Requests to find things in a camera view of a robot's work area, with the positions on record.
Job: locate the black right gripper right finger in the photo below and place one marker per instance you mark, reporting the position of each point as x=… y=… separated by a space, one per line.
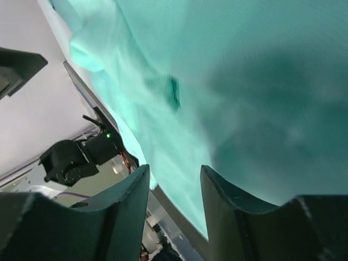
x=243 y=227

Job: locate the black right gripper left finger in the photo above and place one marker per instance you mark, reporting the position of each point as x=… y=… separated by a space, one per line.
x=107 y=226

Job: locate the teal t shirt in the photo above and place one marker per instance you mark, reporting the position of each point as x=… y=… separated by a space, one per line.
x=257 y=90

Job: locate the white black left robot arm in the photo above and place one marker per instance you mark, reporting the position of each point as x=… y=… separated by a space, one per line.
x=66 y=161

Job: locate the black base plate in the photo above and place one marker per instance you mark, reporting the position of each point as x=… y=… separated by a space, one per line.
x=165 y=226

